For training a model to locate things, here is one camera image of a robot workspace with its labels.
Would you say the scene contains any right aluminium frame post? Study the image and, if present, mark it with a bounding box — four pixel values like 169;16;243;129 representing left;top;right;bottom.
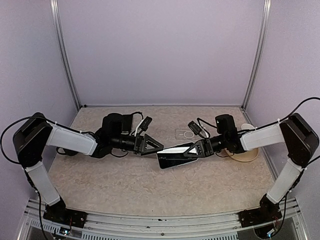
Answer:
241;0;272;112

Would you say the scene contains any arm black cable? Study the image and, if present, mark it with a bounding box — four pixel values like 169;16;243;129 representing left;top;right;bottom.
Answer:
0;111;145;166
197;97;320;166

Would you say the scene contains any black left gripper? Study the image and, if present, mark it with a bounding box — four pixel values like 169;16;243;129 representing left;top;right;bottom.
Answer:
110;133;164;156

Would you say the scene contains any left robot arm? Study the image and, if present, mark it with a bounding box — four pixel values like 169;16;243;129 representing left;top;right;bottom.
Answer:
12;112;164;223

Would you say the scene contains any dark green mug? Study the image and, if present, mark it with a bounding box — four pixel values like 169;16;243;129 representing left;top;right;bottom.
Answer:
56;147;78;157

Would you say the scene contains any left aluminium frame post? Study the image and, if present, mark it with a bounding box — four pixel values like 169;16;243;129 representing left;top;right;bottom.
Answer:
50;0;82;111

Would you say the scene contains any beige round plate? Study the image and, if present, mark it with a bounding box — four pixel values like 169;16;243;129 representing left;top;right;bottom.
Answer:
222;123;260;163

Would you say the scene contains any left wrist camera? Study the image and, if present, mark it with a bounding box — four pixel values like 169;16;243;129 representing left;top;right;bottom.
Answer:
134;116;153;137

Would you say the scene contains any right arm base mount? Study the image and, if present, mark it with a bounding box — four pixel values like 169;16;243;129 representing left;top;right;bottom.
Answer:
238;194;282;228

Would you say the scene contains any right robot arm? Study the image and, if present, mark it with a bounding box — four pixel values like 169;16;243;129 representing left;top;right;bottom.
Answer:
183;113;320;204

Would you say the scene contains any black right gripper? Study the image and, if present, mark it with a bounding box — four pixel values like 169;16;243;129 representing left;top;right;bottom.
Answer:
183;133;228;158

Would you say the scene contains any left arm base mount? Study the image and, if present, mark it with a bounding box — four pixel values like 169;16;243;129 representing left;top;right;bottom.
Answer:
43;195;88;229

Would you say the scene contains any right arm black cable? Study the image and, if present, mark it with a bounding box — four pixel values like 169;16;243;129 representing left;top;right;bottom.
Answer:
197;97;320;166

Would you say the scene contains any lavender phone case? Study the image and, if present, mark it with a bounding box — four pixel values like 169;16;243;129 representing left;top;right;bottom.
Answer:
155;142;199;171

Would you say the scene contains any clear case upper horizontal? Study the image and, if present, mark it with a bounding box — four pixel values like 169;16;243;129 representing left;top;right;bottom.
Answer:
175;128;196;140

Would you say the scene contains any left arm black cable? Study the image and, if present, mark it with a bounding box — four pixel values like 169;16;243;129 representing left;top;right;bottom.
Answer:
0;111;145;166

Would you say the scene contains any aluminium frame post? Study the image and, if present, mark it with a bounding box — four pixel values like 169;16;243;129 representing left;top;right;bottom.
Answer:
50;0;82;111
241;0;272;112

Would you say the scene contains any front aluminium rail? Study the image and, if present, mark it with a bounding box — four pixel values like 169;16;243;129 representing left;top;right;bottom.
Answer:
17;197;308;240

